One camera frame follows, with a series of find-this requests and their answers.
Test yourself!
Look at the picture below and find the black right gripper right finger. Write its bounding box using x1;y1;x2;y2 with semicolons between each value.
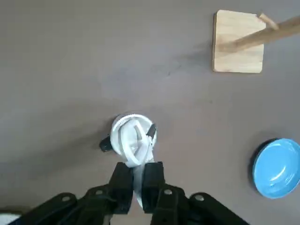
142;161;249;225

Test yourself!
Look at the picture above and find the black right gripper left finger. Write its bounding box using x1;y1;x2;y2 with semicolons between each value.
23;162;135;225

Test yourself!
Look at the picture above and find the white cup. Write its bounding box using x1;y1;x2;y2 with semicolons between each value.
99;114;158;162

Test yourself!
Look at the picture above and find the blue round plate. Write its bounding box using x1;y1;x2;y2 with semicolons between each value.
251;138;300;200

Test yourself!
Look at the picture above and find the wooden cup rack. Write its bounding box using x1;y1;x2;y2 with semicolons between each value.
212;9;300;74

